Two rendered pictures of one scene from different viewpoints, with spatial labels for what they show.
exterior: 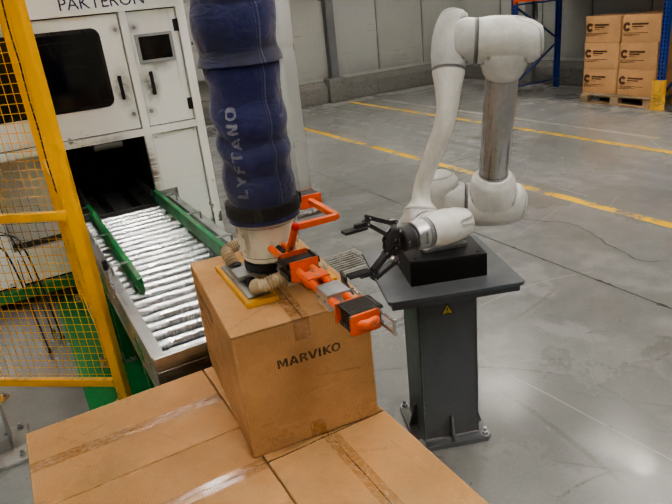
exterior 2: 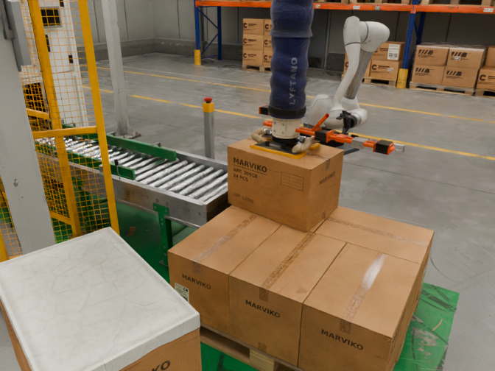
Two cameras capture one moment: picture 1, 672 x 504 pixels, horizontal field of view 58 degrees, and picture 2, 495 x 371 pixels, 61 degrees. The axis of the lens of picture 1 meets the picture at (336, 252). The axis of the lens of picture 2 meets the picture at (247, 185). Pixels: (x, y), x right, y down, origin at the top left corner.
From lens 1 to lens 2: 1.71 m
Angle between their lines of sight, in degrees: 29
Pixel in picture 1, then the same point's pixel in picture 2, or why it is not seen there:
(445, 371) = not seen: hidden behind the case
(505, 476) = not seen: hidden behind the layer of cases
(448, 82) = (356, 50)
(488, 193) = (349, 104)
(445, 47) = (355, 34)
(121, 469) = (247, 250)
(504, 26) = (378, 26)
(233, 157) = (291, 82)
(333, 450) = (336, 222)
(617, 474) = not seen: hidden behind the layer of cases
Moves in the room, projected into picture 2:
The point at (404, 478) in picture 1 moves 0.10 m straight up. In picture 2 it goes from (374, 224) to (376, 210)
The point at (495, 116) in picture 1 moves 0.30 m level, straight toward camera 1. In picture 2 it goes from (362, 67) to (386, 75)
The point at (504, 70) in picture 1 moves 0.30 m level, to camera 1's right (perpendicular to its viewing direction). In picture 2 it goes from (374, 46) to (404, 44)
